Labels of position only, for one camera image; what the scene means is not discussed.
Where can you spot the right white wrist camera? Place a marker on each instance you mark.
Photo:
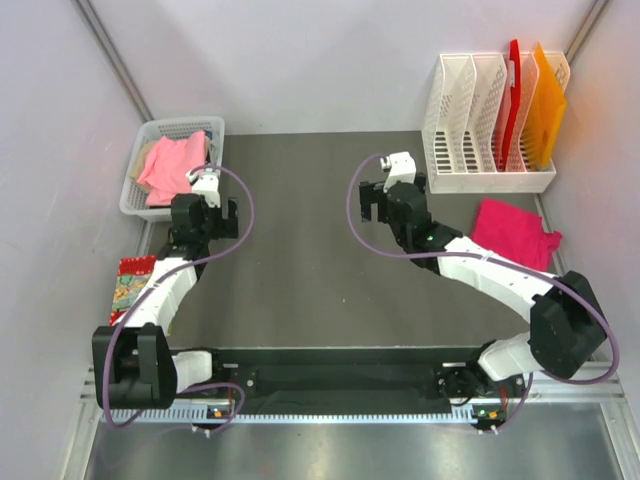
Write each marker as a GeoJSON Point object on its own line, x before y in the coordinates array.
{"type": "Point", "coordinates": [400, 168]}

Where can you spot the red plastic folder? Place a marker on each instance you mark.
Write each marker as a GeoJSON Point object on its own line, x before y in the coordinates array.
{"type": "Point", "coordinates": [514, 91]}

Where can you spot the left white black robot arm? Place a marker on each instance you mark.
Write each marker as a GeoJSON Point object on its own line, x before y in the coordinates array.
{"type": "Point", "coordinates": [133, 364]}

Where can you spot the beige folded t shirt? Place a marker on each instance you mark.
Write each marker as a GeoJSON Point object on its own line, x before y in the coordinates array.
{"type": "Point", "coordinates": [138, 172]}

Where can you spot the white plastic laundry basket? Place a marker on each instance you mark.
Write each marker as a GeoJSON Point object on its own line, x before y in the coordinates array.
{"type": "Point", "coordinates": [132, 200]}

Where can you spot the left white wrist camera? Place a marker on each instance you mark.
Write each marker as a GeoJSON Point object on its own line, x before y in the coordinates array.
{"type": "Point", "coordinates": [205, 182]}

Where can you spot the dark clothes in basket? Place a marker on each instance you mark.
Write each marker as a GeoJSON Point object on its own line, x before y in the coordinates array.
{"type": "Point", "coordinates": [213, 146]}

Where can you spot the folded magenta t shirt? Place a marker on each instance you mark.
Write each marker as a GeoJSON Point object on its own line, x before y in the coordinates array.
{"type": "Point", "coordinates": [515, 234]}

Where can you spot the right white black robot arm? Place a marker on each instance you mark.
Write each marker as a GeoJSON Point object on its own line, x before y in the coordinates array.
{"type": "Point", "coordinates": [566, 323]}

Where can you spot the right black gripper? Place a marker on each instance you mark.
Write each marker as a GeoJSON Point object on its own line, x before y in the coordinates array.
{"type": "Point", "coordinates": [373, 194]}

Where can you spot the light pink t shirt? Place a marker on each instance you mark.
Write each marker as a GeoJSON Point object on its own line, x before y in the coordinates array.
{"type": "Point", "coordinates": [166, 165]}

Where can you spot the white mesh file organizer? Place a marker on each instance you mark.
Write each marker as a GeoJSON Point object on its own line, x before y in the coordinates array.
{"type": "Point", "coordinates": [466, 112]}

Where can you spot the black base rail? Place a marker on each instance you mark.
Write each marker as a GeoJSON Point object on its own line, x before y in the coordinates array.
{"type": "Point", "coordinates": [352, 381]}

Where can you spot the orange plastic folder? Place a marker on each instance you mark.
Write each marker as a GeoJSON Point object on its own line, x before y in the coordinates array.
{"type": "Point", "coordinates": [545, 114]}

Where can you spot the red colourful book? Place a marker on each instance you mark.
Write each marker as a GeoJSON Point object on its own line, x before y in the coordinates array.
{"type": "Point", "coordinates": [132, 276]}

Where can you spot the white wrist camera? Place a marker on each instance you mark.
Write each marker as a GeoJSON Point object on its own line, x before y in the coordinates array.
{"type": "Point", "coordinates": [400, 168]}
{"type": "Point", "coordinates": [205, 182]}

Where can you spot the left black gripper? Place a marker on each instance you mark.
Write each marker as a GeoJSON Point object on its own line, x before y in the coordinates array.
{"type": "Point", "coordinates": [226, 228]}

